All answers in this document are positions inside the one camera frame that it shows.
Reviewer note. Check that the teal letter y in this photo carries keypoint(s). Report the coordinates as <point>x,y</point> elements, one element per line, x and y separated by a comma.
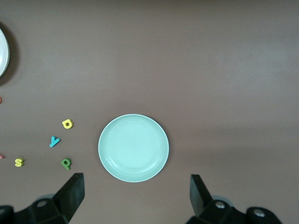
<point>54,141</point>

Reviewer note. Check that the green plate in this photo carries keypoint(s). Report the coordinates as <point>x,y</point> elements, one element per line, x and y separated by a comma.
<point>133,148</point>

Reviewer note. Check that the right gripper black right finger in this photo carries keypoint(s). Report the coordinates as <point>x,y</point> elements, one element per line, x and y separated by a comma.
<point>198,196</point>

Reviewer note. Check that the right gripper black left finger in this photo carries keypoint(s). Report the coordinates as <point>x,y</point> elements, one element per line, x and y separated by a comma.
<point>72,193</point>

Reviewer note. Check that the yellow letter s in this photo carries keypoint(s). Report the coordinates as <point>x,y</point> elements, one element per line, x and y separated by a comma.
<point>19,162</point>

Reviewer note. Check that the beige plate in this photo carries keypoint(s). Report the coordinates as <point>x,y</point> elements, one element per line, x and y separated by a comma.
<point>3,53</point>

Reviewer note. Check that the green letter p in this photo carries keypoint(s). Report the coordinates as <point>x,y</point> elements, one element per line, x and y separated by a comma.
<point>67,166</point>

